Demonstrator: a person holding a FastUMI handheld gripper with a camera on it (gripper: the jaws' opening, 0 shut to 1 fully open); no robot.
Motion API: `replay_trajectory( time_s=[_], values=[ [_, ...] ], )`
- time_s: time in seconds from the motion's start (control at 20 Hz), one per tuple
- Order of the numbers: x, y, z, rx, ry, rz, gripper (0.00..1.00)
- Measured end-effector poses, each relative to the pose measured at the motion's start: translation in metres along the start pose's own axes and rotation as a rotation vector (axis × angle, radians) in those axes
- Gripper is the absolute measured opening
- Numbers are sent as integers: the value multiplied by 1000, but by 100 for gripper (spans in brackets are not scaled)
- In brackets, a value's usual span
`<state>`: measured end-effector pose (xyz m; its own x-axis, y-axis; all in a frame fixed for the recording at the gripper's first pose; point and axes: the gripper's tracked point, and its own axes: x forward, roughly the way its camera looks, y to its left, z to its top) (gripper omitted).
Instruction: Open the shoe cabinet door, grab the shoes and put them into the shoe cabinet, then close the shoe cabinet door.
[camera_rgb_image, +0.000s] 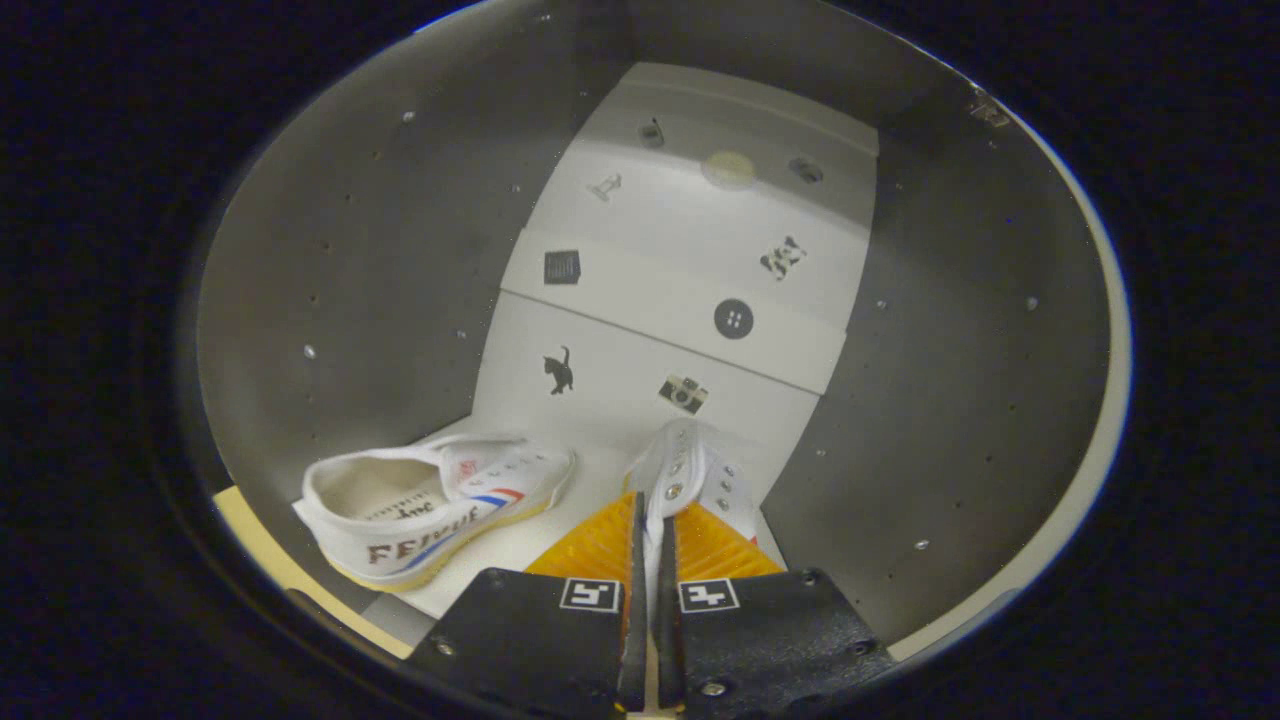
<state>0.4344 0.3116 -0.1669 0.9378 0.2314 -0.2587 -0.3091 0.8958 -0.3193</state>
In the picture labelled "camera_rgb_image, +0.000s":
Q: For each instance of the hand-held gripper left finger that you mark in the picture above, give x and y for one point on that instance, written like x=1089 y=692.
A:
x=633 y=650

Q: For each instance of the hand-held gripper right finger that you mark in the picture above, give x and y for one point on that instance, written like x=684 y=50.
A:
x=668 y=650

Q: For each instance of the white canvas shoe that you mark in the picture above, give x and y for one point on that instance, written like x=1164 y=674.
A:
x=700 y=470
x=400 y=520

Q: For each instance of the grey shoe cabinet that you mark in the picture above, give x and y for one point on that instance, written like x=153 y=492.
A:
x=950 y=350

